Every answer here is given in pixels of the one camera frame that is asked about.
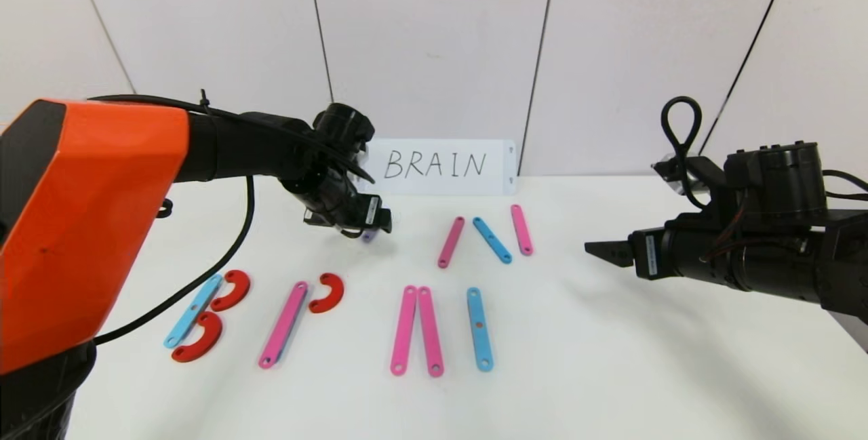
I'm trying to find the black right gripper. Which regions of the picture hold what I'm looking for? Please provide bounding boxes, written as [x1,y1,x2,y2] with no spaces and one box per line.
[584,226,736,287]

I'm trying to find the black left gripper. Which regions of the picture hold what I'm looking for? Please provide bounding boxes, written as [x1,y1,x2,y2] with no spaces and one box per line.
[336,192,393,234]

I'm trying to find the short pink bar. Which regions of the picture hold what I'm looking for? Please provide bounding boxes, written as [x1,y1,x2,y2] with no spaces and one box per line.
[438,216,467,270]
[509,204,534,256]

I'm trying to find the long pink bar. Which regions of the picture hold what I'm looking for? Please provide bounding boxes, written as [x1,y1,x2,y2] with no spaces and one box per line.
[258,281,310,369]
[390,285,418,376]
[417,285,446,378]

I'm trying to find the white BRAIN sign card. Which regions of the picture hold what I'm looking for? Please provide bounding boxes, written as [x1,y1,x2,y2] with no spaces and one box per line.
[358,139,517,197]

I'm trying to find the blue three-hole bar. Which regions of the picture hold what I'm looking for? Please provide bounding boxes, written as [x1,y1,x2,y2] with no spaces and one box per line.
[472,217,513,265]

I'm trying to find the blue bar with orange backing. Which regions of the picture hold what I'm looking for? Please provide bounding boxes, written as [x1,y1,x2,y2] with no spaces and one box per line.
[465,287,494,372]

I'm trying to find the large red C-shaped piece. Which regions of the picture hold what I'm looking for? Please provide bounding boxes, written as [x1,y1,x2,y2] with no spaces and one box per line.
[171,311,224,364]

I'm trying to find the long blue bar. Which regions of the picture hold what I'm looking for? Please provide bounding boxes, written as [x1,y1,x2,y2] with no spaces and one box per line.
[163,274,224,349]

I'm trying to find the black robot torso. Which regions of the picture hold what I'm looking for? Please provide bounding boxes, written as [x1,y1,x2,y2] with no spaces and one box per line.
[0,342,96,440]

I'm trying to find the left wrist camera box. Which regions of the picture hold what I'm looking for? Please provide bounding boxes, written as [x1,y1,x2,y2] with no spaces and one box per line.
[302,205,338,228]

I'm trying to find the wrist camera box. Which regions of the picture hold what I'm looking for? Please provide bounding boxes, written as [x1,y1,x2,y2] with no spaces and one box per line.
[302,205,338,228]
[652,159,703,191]

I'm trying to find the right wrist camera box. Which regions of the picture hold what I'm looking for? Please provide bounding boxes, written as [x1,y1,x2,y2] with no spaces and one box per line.
[652,159,703,191]

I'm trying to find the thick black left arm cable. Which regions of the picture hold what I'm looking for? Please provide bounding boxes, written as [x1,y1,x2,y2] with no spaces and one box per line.
[94,174,257,347]

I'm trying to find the black looped right arm cable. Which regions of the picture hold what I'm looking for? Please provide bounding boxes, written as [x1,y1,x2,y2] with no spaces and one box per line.
[661,96,703,210]

